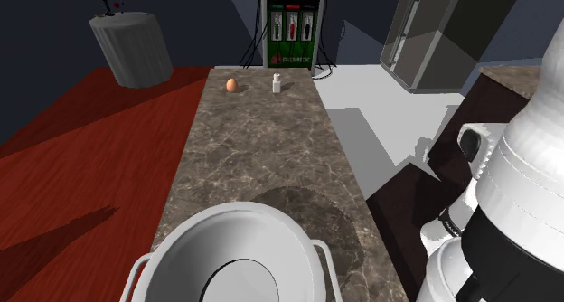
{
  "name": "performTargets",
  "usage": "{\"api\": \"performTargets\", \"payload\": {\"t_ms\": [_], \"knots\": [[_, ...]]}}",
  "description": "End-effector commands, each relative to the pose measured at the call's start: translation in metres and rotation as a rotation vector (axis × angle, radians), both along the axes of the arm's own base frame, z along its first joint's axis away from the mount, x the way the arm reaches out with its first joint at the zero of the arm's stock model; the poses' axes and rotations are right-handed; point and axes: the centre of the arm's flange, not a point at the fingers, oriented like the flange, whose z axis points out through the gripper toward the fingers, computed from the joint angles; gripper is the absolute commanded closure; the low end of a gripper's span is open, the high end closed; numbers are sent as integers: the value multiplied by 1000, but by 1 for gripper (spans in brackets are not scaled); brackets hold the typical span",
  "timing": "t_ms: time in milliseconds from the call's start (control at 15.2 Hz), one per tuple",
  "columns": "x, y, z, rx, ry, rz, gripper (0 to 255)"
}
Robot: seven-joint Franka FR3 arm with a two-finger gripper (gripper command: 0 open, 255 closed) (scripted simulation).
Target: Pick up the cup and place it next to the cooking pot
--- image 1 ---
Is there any large white pot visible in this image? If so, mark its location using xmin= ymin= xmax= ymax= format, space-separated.
xmin=119 ymin=201 xmax=343 ymax=302

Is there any green fuel pump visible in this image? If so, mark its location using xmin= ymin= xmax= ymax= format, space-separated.
xmin=240 ymin=0 xmax=338 ymax=80

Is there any round table with grey cloth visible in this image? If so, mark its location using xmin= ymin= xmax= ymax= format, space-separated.
xmin=89 ymin=0 xmax=174 ymax=90

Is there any grey refrigerator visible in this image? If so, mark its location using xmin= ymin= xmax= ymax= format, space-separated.
xmin=380 ymin=0 xmax=528 ymax=95

